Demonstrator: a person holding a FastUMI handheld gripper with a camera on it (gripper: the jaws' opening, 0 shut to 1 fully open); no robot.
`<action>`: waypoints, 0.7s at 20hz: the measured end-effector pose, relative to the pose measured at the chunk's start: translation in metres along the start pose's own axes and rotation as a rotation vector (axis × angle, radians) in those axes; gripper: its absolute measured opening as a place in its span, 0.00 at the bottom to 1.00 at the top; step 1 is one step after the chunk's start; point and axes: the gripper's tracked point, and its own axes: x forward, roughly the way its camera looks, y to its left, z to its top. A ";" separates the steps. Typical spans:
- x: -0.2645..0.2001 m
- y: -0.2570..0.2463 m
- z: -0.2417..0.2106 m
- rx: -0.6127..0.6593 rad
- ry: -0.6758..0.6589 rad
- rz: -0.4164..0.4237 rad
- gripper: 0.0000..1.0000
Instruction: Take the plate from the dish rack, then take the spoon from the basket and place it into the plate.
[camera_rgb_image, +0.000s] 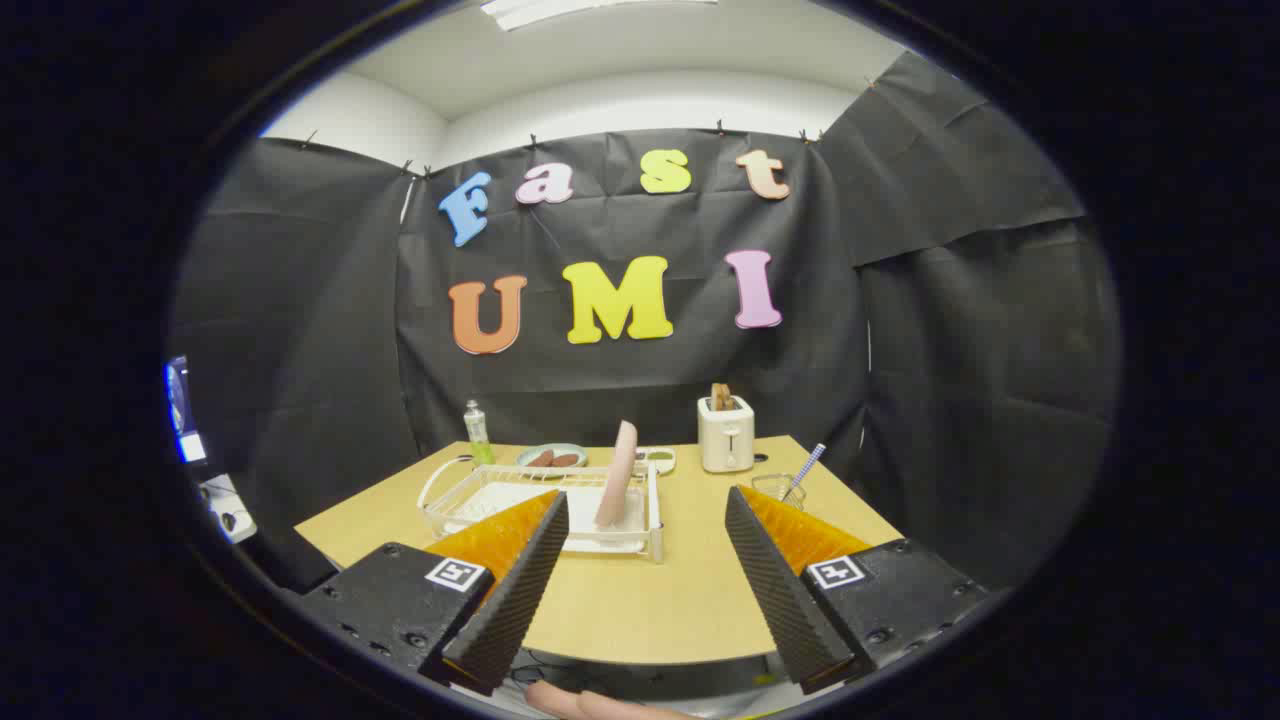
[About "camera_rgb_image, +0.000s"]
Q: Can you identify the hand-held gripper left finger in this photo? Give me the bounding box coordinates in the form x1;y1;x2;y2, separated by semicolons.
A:
300;490;571;698

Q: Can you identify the cream toaster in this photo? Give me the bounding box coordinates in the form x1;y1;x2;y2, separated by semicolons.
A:
697;395;756;474

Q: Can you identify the white wire dish rack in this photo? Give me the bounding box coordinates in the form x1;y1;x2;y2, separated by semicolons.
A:
417;455;666;564

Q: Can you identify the white ribbed drip tray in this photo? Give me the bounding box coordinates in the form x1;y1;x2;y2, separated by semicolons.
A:
445;482;649;553

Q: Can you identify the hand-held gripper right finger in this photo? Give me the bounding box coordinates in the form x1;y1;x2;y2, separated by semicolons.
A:
724;485;991;696

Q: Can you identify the clear wire basket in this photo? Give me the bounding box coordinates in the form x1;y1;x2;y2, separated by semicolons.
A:
751;473;807;511

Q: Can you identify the green squeeze bottle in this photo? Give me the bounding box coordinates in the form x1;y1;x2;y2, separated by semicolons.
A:
463;400;495;466

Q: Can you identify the pale green plate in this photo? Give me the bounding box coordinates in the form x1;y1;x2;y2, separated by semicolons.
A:
516;443;589;471

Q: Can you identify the pink plate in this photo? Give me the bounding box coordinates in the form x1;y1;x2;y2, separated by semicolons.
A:
594;420;639;529

